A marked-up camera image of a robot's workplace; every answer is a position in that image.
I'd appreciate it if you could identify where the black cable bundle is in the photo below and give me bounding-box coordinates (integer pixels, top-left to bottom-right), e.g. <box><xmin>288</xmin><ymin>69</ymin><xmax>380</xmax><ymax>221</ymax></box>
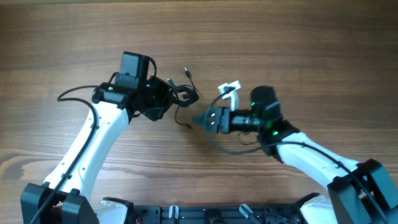
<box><xmin>166</xmin><ymin>67</ymin><xmax>200</xmax><ymax>129</ymax></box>

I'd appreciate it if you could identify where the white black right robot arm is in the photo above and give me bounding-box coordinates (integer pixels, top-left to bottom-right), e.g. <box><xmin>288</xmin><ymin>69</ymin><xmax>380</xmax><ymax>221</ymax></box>
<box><xmin>194</xmin><ymin>85</ymin><xmax>397</xmax><ymax>223</ymax></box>

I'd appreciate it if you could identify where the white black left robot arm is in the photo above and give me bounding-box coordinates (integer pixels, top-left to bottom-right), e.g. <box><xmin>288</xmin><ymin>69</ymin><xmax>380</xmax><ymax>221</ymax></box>
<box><xmin>21</xmin><ymin>52</ymin><xmax>174</xmax><ymax>223</ymax></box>

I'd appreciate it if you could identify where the black right camera cable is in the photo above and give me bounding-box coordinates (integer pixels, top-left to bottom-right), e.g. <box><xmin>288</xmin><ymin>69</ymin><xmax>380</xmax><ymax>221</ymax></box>
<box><xmin>203</xmin><ymin>86</ymin><xmax>389</xmax><ymax>224</ymax></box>

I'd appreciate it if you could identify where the black camera cable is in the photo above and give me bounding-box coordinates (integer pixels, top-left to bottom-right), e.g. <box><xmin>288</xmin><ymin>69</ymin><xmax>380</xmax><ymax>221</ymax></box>
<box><xmin>203</xmin><ymin>86</ymin><xmax>389</xmax><ymax>224</ymax></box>
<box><xmin>29</xmin><ymin>85</ymin><xmax>100</xmax><ymax>224</ymax></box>

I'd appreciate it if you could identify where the black left camera cable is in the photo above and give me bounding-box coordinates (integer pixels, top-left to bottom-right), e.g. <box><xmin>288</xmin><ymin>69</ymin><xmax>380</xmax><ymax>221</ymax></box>
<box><xmin>29</xmin><ymin>85</ymin><xmax>100</xmax><ymax>224</ymax></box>

